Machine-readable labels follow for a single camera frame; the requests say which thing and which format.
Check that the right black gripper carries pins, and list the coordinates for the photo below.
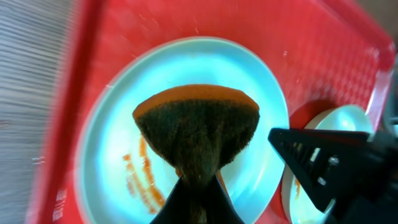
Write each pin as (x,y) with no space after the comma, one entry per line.
(332,164)

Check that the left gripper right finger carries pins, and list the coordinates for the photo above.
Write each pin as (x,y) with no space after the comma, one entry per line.
(219,209)

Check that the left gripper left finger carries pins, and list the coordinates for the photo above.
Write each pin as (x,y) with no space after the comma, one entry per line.
(181,206)

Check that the white plate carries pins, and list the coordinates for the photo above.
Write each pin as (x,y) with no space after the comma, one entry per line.
(109,180)
(297,205)

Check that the orange green sponge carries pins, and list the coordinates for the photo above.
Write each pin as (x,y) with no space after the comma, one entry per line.
(198,129)

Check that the red plastic tray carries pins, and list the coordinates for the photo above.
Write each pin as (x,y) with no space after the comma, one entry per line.
(323,53)

